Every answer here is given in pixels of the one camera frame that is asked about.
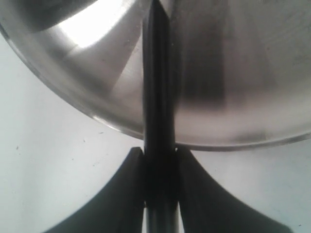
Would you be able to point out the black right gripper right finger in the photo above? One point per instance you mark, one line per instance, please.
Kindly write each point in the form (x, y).
(206, 207)

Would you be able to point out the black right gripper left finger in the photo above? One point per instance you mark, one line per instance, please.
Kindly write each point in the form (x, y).
(117, 208)

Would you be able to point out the black handled knife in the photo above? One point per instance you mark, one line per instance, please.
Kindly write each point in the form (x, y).
(159, 137)

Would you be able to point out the round stainless steel plate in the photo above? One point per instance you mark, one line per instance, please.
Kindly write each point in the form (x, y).
(241, 68)

